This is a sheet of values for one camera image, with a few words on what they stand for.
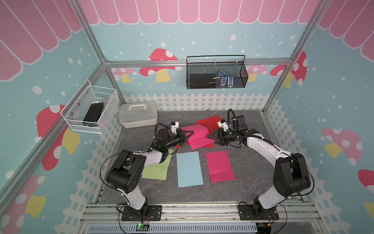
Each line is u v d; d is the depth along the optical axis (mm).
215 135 774
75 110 683
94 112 709
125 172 476
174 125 836
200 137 819
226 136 761
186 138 805
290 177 450
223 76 892
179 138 775
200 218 741
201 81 871
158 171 885
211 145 831
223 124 828
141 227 727
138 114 1048
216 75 877
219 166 918
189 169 895
